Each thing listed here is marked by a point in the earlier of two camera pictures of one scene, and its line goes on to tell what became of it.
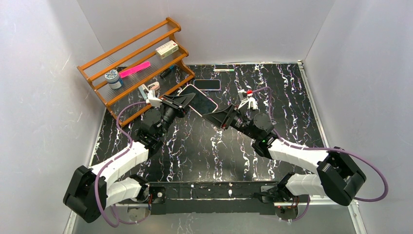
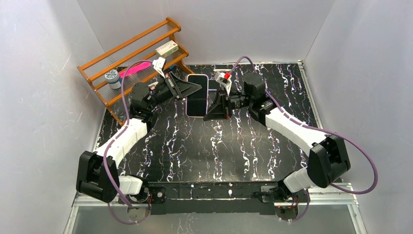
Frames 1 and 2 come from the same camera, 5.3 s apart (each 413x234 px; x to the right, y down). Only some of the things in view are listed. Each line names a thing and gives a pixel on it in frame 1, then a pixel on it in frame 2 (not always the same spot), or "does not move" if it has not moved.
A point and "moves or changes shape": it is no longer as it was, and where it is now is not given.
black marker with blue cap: (166, 71) does not move
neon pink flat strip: (139, 67) does not move
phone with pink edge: (200, 103) moves or changes shape
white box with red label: (166, 49) does not move
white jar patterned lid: (113, 79) does not move
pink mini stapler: (154, 86) does not move
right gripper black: (229, 117) to (225, 104)
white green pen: (223, 70) does not move
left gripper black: (176, 107) to (174, 86)
